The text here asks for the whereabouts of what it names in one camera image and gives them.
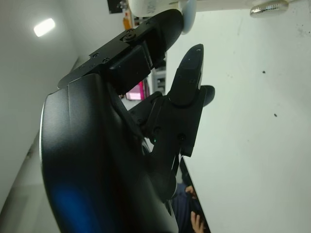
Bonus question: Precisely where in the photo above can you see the black wall poster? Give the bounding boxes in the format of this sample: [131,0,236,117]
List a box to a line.
[107,0,129,15]

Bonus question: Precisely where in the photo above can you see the white two-slot toaster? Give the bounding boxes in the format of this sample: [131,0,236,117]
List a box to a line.
[128,0,290,34]

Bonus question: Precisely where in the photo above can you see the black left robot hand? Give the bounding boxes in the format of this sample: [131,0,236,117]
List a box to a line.
[38,9,216,233]

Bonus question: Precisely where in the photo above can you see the person in navy sweater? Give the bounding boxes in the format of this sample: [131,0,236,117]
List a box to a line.
[172,183,212,233]

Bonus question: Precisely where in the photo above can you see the rectangular ceiling light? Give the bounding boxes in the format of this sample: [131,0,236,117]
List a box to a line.
[33,17,56,37]

